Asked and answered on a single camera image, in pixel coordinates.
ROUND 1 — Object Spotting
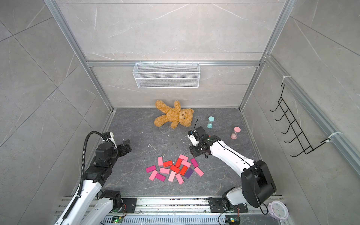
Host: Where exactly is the red block upper left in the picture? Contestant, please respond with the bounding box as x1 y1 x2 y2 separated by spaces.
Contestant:
163 160 173 168

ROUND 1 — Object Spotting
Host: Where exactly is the teal sand timer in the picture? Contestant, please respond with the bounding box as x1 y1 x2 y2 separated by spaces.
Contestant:
207 116 215 129

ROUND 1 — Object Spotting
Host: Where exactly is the light pink block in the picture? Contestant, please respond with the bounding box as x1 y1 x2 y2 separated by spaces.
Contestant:
159 168 170 174
194 167 204 177
181 160 191 168
157 157 163 167
168 171 176 182
149 170 158 181
175 173 184 185
179 154 188 161

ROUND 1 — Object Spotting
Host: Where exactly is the left black cable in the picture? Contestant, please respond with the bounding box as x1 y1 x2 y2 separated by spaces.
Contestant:
63 131 113 217

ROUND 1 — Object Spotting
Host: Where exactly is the red block lower right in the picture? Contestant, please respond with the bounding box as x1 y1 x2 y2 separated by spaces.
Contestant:
179 166 188 176

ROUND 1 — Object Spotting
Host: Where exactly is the lilac round clock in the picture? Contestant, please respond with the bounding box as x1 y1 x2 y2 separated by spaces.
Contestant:
268 201 289 220

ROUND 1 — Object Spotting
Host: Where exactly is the pink sand timer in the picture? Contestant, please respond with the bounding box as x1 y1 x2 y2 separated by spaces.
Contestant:
231 127 241 140

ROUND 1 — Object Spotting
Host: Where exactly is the brown teddy bear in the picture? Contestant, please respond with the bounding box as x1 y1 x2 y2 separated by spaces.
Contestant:
154 100 194 129

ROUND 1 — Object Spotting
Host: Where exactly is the red block upright centre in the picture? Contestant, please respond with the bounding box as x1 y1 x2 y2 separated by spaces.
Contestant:
175 158 182 168

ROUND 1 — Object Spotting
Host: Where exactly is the magenta block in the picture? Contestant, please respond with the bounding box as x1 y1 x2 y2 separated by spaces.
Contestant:
155 173 166 182
190 158 199 168
146 165 156 173

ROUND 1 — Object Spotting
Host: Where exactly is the white wire mesh basket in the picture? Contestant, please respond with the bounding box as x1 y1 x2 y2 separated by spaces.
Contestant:
133 62 201 89

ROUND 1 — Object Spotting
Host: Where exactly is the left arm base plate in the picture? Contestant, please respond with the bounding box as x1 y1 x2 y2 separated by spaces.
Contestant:
112 198 137 214

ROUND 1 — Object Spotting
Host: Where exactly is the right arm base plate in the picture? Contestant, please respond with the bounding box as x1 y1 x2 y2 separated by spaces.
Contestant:
208 197 248 213

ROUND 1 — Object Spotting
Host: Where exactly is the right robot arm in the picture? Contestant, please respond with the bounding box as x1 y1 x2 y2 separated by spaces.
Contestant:
187 126 277 209

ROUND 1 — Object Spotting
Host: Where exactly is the black wire hook rack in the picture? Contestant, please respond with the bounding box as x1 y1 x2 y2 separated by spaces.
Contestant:
270 83 331 158

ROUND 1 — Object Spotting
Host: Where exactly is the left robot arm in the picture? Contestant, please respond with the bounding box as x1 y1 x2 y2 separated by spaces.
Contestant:
55 139 131 225

